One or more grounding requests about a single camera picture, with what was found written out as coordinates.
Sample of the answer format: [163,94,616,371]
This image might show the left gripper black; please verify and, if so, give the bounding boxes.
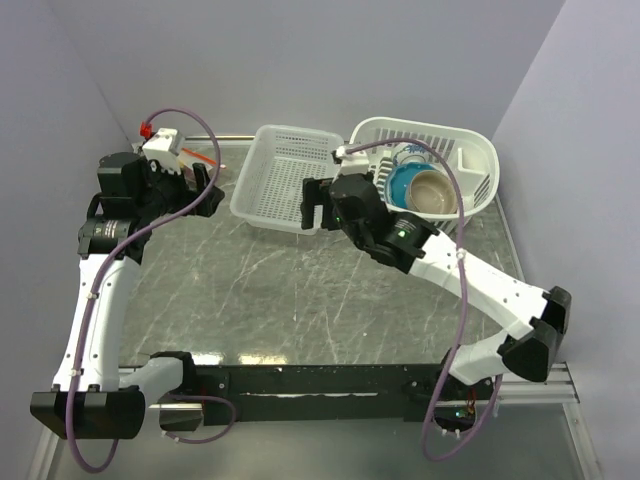
[135,155,224,221]

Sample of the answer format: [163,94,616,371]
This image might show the clear zip top bag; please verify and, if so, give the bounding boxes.
[177,148,218,187]

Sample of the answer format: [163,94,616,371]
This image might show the white perforated rectangular basket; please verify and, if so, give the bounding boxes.
[230,124,344,235]

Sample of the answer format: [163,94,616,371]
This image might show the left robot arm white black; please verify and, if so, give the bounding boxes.
[30,152,224,440]

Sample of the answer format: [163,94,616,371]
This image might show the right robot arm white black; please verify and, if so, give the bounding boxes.
[301,174,572,399]

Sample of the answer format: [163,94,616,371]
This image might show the teal bowl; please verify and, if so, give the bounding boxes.
[385,162,434,209]

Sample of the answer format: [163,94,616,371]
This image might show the blue white porcelain cup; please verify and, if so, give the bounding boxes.
[391,142,429,167]

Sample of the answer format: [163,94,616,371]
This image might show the beige bowl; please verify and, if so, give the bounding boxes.
[406,170,458,215]

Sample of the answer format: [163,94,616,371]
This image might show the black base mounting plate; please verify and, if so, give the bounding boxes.
[149,362,501,434]

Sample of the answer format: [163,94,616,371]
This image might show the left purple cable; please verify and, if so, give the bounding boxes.
[64,107,236,474]

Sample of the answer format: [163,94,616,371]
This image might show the purple cable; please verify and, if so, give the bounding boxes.
[344,138,501,462]
[64,107,236,474]

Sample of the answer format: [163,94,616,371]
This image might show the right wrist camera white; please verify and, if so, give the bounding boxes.
[332,146,370,176]

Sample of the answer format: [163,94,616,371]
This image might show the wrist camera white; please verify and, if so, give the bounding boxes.
[332,146,370,176]
[142,128,185,174]

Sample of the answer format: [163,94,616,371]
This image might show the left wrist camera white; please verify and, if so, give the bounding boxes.
[142,128,185,174]

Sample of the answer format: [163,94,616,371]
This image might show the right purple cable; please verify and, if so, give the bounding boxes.
[344,138,501,462]

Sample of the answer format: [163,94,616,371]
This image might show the aluminium frame rail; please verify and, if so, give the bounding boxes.
[119,365,580,405]

